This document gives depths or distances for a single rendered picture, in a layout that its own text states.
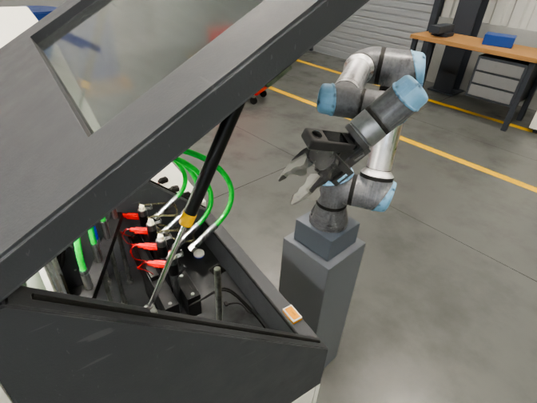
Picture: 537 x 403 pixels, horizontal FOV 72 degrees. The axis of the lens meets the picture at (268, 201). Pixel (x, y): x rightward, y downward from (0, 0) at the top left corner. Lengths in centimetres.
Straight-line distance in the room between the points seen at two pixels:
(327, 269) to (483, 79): 445
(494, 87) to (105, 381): 532
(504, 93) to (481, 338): 361
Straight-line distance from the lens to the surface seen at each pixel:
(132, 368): 63
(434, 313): 253
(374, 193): 131
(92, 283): 96
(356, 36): 788
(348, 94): 93
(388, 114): 82
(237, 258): 119
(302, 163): 86
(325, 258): 143
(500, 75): 550
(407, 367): 224
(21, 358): 55
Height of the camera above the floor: 177
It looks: 35 degrees down
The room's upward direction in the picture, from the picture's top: 3 degrees clockwise
